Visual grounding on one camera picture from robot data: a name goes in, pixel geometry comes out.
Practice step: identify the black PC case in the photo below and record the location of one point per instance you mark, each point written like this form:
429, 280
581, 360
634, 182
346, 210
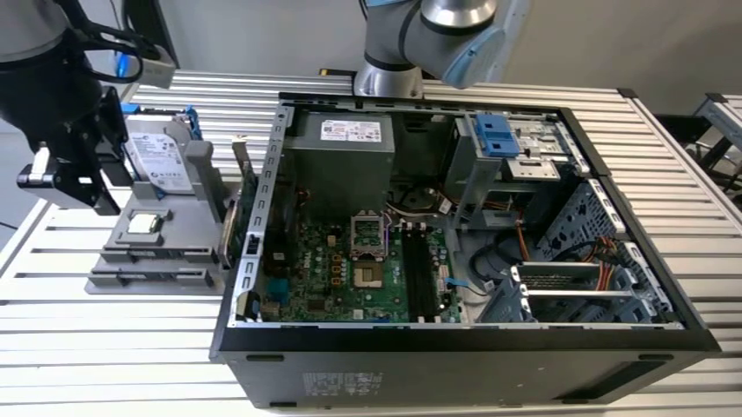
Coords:
463, 373

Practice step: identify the green graphics card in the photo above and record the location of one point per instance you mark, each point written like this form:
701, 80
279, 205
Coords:
249, 187

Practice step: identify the grey parts rack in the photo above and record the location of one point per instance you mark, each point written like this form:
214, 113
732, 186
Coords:
186, 226

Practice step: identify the silver CPU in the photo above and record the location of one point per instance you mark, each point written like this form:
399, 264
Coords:
142, 223

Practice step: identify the blue plastic drive latch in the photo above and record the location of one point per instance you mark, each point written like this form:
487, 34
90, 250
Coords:
496, 139

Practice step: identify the green motherboard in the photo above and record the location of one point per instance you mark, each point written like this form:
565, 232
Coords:
315, 278

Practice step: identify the blue disk carrier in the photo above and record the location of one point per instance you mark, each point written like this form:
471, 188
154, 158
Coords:
191, 121

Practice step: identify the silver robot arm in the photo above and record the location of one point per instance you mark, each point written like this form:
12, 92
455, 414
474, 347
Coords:
453, 17

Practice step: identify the silver hard disk drive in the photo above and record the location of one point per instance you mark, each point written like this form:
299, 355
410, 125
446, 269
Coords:
159, 156

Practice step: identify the neighbouring metal table frame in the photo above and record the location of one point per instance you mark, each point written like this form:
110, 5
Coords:
718, 108

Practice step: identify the grey power supply unit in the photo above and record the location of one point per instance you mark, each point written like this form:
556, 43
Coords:
337, 174

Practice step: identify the blue rear port connector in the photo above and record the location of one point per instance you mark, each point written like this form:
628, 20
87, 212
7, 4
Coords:
278, 291

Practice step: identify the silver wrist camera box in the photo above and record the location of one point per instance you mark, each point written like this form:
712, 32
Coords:
158, 71

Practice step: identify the perforated metal disk bay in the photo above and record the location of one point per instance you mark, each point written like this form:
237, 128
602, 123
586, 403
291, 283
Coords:
580, 217

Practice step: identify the RAM stick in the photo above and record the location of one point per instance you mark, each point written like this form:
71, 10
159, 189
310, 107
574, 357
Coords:
154, 274
159, 251

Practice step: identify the small black yellow plug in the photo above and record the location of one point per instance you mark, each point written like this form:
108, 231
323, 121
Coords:
337, 72

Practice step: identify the black RAM slot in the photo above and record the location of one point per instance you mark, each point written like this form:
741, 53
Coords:
433, 269
410, 269
418, 269
425, 269

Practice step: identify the CPU socket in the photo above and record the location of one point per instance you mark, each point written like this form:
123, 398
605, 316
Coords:
369, 276

